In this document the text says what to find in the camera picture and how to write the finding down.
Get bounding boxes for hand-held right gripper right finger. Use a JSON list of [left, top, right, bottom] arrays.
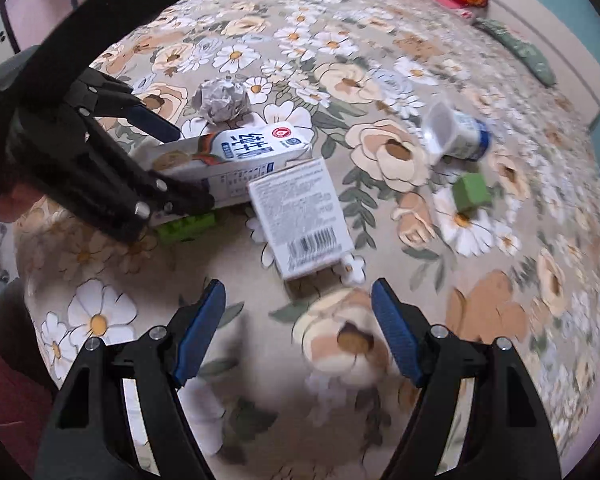
[[371, 277, 563, 480]]

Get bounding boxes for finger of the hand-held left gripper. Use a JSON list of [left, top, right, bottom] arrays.
[[76, 72, 182, 144], [80, 119, 216, 242]]

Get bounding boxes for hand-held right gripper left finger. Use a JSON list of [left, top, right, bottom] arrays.
[[35, 279, 227, 480]]

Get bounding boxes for green toy brick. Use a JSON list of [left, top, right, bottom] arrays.
[[155, 211, 217, 245]]

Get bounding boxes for white milk carton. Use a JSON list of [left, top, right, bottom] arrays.
[[130, 121, 313, 226]]

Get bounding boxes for crumpled grey paper ball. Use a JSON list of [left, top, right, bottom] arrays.
[[191, 76, 252, 125]]

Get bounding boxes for white barcode box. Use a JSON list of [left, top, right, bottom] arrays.
[[247, 156, 356, 281]]

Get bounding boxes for green cube block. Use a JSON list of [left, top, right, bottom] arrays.
[[452, 172, 492, 213]]

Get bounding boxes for person's grey pants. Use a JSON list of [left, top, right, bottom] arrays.
[[0, 277, 48, 391]]

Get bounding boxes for floral bed blanket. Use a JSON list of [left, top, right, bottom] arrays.
[[15, 0, 600, 480]]

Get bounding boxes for pink cloth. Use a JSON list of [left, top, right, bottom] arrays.
[[0, 342, 56, 476]]

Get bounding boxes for cream headboard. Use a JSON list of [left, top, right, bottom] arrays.
[[472, 0, 600, 111]]

